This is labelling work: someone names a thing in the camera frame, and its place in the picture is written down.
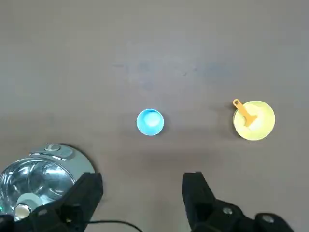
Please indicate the yellow plastic bowl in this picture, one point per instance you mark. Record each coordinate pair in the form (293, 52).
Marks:
(263, 125)

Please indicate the gray bottle with tan cap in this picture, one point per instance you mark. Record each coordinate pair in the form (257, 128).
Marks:
(24, 209)

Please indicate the blue plastic cup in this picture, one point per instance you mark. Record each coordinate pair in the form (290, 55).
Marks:
(149, 122)

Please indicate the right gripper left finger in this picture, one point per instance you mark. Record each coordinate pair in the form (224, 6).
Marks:
(79, 193)

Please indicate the stainless steel pot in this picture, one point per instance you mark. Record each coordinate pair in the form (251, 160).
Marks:
(48, 169)

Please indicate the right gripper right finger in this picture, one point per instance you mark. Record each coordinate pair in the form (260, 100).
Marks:
(200, 200)

